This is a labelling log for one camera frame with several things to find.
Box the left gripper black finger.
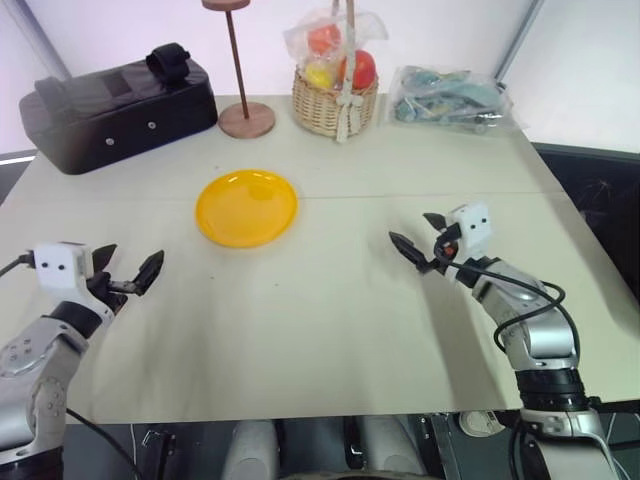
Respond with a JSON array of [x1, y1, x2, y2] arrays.
[[107, 249, 166, 297], [91, 243, 119, 277]]

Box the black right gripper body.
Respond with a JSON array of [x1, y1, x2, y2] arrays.
[[417, 222, 463, 277]]

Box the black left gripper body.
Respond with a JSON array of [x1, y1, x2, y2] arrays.
[[85, 271, 130, 315]]

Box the yellow plastic plate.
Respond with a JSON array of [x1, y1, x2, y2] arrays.
[[194, 169, 300, 249]]

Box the clear plastic fruit bag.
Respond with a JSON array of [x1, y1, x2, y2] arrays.
[[282, 8, 391, 92]]

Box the orange fruit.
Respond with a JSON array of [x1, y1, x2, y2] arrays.
[[306, 24, 344, 54]]

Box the clear bag of teal items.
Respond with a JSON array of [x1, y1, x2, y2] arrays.
[[386, 64, 517, 136]]

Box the black fabric carry case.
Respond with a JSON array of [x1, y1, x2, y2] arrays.
[[18, 43, 220, 177]]

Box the woven wicker basket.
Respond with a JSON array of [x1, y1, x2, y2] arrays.
[[291, 0, 381, 139]]

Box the white round device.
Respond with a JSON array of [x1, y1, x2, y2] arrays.
[[459, 409, 507, 437]]

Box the red apple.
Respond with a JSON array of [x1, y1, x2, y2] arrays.
[[339, 49, 378, 91]]

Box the brown wooden stand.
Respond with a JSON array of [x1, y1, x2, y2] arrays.
[[201, 0, 277, 140]]

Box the yellow lemon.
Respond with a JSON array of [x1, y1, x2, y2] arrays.
[[304, 62, 337, 89]]

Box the grey rounded robot leg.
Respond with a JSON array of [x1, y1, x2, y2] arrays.
[[221, 418, 279, 480], [360, 414, 437, 476]]

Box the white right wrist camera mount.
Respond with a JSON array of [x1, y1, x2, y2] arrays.
[[446, 201, 495, 262]]

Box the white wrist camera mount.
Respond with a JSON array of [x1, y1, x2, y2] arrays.
[[446, 201, 495, 262], [32, 241, 96, 305]]

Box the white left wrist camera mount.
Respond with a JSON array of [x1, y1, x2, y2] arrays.
[[32, 241, 96, 305]]

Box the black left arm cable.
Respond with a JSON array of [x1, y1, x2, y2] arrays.
[[0, 253, 37, 277]]

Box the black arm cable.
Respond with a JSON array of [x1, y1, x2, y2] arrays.
[[446, 259, 568, 358], [0, 253, 37, 277]]

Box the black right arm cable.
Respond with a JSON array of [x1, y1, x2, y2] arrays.
[[446, 259, 568, 358]]

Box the white frame pole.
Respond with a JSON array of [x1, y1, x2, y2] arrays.
[[493, 0, 546, 81], [0, 0, 72, 84]]

